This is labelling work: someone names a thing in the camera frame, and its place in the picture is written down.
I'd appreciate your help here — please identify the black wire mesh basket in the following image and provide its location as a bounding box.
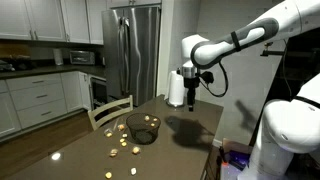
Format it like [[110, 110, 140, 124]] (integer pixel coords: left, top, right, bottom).
[[125, 112, 162, 146]]

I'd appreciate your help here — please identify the white end base cabinet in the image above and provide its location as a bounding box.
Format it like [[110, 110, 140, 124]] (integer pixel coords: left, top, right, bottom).
[[0, 79, 22, 138]]

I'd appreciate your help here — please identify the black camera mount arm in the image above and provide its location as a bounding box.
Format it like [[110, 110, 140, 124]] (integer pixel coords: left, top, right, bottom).
[[260, 41, 288, 58]]

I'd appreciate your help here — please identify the pile of dishes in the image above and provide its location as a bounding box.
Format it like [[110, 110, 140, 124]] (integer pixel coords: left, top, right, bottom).
[[0, 59, 35, 72]]

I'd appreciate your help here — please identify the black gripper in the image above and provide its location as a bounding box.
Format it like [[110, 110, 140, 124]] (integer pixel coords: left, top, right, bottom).
[[183, 76, 201, 112]]

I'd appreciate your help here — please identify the stainless dishwasher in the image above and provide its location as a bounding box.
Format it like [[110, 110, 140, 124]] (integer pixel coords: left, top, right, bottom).
[[89, 75, 109, 110]]

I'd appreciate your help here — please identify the light wooden chair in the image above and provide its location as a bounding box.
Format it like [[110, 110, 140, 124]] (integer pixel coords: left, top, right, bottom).
[[87, 94, 134, 132]]

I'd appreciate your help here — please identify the stainless steel refrigerator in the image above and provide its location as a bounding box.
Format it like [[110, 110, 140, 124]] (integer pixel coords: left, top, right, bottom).
[[101, 4, 162, 108]]

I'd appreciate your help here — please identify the silver toaster oven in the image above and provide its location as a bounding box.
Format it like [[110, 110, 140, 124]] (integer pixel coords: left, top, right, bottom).
[[69, 50, 96, 66]]

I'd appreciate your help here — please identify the white drawer base cabinet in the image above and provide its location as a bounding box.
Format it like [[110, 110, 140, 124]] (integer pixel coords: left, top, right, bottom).
[[5, 73, 68, 130]]

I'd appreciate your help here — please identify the white upper cabinet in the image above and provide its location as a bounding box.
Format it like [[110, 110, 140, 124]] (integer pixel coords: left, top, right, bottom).
[[0, 0, 33, 41], [61, 0, 105, 46], [25, 0, 68, 43]]

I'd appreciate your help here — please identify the dark kitchen countertop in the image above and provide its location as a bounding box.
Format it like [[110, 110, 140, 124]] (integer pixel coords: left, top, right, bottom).
[[0, 64, 107, 80]]

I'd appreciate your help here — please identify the white paper towel roll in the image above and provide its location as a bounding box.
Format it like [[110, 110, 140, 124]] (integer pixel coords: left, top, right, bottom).
[[167, 70, 186, 106], [165, 67, 187, 109]]

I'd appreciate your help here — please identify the white cabinet above refrigerator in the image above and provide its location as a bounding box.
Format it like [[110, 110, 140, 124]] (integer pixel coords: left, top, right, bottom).
[[106, 0, 163, 9]]

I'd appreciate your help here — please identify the white roll on counter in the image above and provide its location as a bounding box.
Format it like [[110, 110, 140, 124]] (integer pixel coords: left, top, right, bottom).
[[53, 48, 64, 67]]

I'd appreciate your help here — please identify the white door base cabinet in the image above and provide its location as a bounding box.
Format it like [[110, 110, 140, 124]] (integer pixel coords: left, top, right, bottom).
[[60, 70, 93, 113]]

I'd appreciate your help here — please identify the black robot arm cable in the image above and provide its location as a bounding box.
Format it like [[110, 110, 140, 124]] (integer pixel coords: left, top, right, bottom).
[[199, 60, 230, 99]]

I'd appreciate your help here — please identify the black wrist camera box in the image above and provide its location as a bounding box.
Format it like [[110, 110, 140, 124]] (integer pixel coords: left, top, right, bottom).
[[199, 70, 215, 85]]

